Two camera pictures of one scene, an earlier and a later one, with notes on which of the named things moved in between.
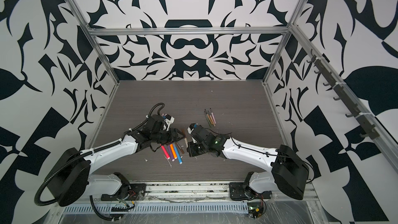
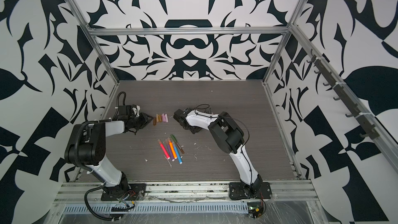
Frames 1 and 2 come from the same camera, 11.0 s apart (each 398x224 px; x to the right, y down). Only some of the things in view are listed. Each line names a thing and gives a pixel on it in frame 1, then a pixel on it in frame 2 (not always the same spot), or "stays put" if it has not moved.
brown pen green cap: x=182 y=150 stays put
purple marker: x=171 y=154 stays put
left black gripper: x=173 y=136 → x=145 y=119
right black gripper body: x=196 y=149 → x=195 y=130
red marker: x=166 y=154 stays put
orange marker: x=173 y=151 stays put
